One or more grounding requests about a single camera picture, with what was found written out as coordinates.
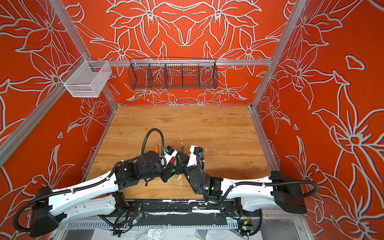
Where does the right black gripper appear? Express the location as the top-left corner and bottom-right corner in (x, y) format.
(173, 153), (202, 199)

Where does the white wire basket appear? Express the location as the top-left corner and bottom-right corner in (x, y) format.
(59, 56), (112, 98)

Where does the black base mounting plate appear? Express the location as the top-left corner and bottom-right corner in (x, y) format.
(126, 199), (260, 219)

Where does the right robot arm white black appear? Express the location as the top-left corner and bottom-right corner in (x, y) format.
(176, 154), (319, 214)

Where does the white cable duct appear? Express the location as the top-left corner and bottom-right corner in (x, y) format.
(62, 219), (239, 231)

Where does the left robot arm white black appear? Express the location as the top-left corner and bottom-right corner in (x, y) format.
(13, 129), (198, 238)

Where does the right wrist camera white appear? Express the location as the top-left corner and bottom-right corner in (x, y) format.
(187, 145), (204, 167)

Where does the black wire basket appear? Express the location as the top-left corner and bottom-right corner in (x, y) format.
(128, 58), (219, 90)

